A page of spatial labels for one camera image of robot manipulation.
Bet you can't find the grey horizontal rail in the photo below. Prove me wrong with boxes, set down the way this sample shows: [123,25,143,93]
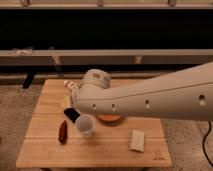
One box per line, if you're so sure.
[0,49,213,66]

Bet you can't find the black cable on floor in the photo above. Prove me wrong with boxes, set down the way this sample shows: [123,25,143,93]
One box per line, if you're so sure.
[201,120,213,168]

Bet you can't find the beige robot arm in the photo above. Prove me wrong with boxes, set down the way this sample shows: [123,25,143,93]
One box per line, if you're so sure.
[64,62,213,121]

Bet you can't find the orange plate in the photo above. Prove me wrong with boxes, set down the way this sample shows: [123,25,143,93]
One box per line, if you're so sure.
[96,115,122,123]

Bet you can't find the dark red oblong object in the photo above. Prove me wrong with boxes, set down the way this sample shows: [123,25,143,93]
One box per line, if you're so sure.
[59,121,68,144]

